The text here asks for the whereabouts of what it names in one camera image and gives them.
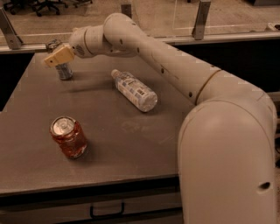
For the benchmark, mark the clear plastic water bottle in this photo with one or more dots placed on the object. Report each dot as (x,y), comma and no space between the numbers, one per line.
(135,91)

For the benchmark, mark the red soda can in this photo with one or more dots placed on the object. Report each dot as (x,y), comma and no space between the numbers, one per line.
(68,134)

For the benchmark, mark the black office chair base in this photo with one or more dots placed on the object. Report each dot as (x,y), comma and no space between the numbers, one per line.
(13,6)

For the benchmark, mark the black drawer handle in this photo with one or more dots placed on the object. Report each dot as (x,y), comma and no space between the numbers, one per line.
(104,210)

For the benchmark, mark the silver blue redbull can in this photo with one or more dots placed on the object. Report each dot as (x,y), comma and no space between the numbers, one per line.
(64,70)

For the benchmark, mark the middle metal railing post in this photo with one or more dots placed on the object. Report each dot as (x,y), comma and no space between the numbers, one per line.
(127,9)

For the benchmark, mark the grey cabinet drawer front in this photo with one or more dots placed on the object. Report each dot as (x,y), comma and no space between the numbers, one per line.
(154,209)

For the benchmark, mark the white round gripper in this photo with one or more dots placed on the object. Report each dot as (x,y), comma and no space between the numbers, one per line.
(79,40)

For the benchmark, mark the left metal railing post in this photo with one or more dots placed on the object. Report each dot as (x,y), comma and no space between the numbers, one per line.
(13,41)

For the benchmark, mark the metal railing post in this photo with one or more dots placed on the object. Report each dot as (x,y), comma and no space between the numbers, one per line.
(201,19)
(13,41)
(127,9)

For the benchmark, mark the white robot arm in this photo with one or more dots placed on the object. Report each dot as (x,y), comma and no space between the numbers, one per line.
(226,144)

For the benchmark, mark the right metal railing post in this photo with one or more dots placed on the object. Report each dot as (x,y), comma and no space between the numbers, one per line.
(201,19)

